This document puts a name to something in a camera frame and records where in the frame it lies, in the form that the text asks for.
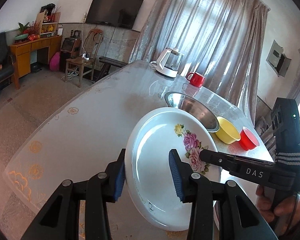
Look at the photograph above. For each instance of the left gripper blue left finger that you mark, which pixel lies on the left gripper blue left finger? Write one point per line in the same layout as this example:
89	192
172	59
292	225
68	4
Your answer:
116	178

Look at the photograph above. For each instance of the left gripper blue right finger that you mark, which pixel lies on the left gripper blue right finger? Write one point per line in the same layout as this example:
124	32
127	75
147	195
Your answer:
181	173

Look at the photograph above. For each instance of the white plate pink roses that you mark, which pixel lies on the white plate pink roses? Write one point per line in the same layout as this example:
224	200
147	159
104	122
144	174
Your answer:
148	177

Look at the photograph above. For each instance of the red plastic bowl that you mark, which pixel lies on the red plastic bowl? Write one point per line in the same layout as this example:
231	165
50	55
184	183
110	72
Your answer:
248	141

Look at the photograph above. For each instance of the yellow plastic bowl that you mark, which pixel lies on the yellow plastic bowl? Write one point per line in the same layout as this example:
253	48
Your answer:
227	132

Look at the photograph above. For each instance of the large stainless steel bowl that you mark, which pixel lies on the large stainless steel bowl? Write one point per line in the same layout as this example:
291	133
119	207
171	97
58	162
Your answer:
193	107

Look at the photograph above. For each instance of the person's right hand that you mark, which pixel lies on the person's right hand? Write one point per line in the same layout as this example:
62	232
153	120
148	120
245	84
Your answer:
286	207

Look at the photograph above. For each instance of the red ceramic mug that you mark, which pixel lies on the red ceramic mug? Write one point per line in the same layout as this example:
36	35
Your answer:
195	79

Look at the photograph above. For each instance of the white glass electric kettle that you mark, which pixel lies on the white glass electric kettle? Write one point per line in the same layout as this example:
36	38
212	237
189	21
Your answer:
168	62

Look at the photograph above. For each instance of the pink bag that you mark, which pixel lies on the pink bag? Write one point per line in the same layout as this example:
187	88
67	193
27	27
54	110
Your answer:
55	62

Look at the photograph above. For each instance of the wooden chair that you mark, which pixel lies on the wooden chair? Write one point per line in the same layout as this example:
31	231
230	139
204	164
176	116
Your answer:
85	63

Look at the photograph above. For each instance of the grey sheer curtain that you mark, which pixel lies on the grey sheer curtain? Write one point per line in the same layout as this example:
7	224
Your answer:
220	39

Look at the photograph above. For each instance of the wooden desk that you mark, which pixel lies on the wooden desk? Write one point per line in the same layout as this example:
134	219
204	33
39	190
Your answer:
45	48

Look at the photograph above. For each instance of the black armchair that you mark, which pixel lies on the black armchair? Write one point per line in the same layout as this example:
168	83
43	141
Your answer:
7	68

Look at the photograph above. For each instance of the wooden shelf with items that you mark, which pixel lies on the wooden shelf with items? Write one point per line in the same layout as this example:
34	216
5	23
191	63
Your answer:
47	20

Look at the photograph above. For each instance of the wall electrical box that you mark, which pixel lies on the wall electrical box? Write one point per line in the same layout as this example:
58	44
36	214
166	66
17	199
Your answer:
278	60

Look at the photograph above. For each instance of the black wall television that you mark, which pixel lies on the black wall television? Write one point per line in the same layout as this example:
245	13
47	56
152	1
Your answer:
115	13

